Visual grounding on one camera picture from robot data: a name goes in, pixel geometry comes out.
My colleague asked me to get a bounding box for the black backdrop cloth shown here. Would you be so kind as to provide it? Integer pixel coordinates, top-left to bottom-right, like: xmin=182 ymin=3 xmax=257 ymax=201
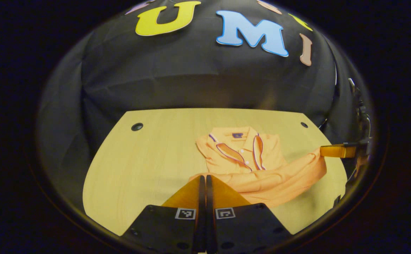
xmin=36 ymin=0 xmax=375 ymax=212

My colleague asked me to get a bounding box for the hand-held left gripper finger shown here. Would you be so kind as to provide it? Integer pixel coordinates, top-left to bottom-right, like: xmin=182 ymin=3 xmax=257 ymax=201
xmin=120 ymin=175 xmax=206 ymax=254
xmin=206 ymin=175 xmax=293 ymax=254

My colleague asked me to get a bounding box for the orange T-shirt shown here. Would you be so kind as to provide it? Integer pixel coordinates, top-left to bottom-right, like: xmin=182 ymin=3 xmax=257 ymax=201
xmin=189 ymin=126 xmax=327 ymax=208

